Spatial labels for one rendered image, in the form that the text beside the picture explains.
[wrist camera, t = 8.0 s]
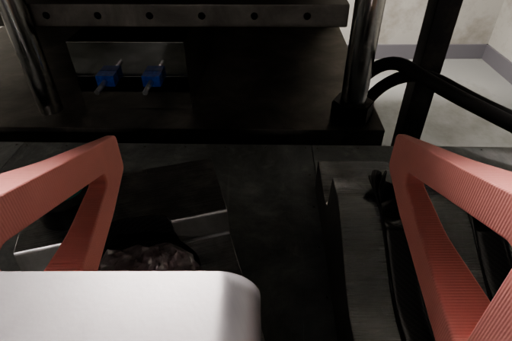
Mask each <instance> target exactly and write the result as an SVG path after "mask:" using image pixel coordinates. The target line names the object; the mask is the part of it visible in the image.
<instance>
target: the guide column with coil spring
mask: <svg viewBox="0 0 512 341"><path fill-rule="evenodd" d="M0 15H1V18H2V21H3V23H4V25H5V28H6V30H7V32H8V35H9V38H10V40H11V43H12V46H13V47H14V51H15V52H16V55H17V57H18V60H19V63H20V64H21V67H22V70H23V72H24V75H25V78H26V79H27V83H28V84H29V87H30V90H31V92H32V95H33V96H34V100H35V102H36V104H37V107H38V109H39V111H40V114H42V115H45V116H49V115H53V114H56V113H59V112H60V111H62V110H63V105H62V101H61V99H60V97H59V93H58V91H57V89H56V85H55V82H54V80H53V76H52V74H51V71H50V68H49V66H48V63H47V60H46V57H45V55H44V52H43V49H42V46H41V44H40V40H39V38H38V36H37V32H36V29H35V27H34V23H33V21H32V18H31V16H30V12H29V10H28V7H27V4H26V1H25V0H0Z"/></svg>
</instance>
